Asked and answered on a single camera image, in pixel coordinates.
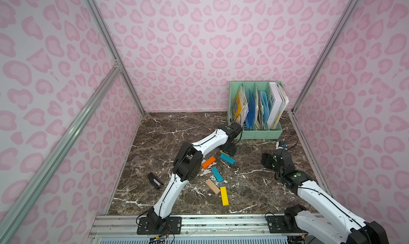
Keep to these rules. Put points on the aluminium front rail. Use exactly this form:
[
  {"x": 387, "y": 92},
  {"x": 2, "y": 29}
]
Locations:
[{"x": 198, "y": 229}]

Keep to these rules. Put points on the small black box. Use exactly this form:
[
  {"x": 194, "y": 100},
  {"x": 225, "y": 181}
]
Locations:
[{"x": 155, "y": 180}]

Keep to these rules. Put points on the white thick book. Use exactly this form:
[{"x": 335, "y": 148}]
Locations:
[{"x": 271, "y": 101}]

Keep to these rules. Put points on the mint green file organizer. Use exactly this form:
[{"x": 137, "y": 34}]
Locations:
[{"x": 253, "y": 134}]

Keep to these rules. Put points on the thin booklets right compartment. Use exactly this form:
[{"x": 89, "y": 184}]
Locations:
[{"x": 283, "y": 105}]

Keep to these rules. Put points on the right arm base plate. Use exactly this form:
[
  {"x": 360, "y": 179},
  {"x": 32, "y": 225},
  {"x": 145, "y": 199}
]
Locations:
[{"x": 277, "y": 224}]

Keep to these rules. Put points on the stack of magazines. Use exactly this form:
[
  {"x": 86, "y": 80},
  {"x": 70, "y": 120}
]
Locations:
[{"x": 259, "y": 124}]

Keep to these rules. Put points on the orange building block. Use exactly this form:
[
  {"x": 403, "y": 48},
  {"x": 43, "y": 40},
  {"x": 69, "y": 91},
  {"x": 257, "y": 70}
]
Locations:
[{"x": 208, "y": 162}]

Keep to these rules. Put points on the yellow building block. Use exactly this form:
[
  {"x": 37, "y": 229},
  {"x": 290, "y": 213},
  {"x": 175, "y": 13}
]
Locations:
[{"x": 224, "y": 196}]

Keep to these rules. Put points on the teal building block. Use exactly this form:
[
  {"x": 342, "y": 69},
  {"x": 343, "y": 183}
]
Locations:
[
  {"x": 217, "y": 174},
  {"x": 227, "y": 159}
]

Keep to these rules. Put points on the blue plastic folder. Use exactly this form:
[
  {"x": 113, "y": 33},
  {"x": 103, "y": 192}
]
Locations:
[{"x": 251, "y": 115}]

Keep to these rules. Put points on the light blue translucent folder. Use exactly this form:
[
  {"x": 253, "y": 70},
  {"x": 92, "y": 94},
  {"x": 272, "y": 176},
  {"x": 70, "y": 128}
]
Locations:
[{"x": 265, "y": 105}]

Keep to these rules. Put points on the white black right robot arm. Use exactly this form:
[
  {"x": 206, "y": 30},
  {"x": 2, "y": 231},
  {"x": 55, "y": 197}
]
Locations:
[{"x": 342, "y": 226}]

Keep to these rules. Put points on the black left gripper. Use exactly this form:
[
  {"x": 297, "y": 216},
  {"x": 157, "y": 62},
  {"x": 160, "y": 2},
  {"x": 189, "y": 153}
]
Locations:
[{"x": 228, "y": 148}]

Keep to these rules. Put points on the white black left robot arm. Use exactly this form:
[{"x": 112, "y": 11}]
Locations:
[{"x": 186, "y": 167}]

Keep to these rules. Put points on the natural wood building block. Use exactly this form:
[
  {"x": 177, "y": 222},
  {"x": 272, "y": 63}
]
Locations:
[{"x": 209, "y": 183}]

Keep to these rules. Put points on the white printed paper document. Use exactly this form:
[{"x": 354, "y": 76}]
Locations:
[{"x": 239, "y": 106}]

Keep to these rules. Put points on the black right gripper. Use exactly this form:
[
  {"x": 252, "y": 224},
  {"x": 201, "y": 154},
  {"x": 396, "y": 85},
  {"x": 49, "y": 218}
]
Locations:
[{"x": 268, "y": 160}]

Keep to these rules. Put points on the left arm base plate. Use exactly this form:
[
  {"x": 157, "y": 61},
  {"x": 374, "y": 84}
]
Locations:
[{"x": 170, "y": 225}]

